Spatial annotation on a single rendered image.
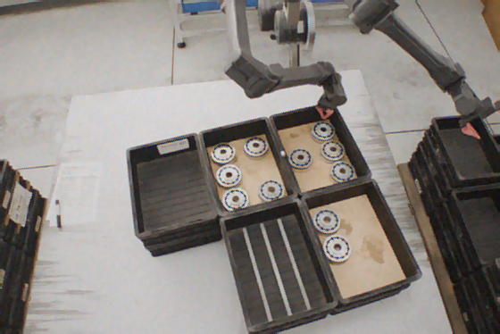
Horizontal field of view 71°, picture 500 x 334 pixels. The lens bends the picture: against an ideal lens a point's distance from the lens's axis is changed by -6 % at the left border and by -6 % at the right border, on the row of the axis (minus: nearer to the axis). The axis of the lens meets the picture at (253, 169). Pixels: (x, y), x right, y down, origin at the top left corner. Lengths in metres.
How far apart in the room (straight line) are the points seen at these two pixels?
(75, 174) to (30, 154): 1.25
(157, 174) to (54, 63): 2.33
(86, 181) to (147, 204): 0.42
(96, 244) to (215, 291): 0.54
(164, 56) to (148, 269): 2.21
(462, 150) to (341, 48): 1.57
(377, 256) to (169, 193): 0.83
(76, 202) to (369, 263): 1.26
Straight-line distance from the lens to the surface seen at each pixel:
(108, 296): 1.57
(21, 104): 3.50
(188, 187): 1.51
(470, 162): 2.25
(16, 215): 2.31
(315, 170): 1.53
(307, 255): 1.37
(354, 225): 1.44
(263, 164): 1.53
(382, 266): 1.41
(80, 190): 1.81
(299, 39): 1.62
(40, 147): 3.09
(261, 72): 0.98
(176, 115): 1.92
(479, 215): 2.23
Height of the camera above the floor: 2.12
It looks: 58 degrees down
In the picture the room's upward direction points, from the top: 2 degrees counter-clockwise
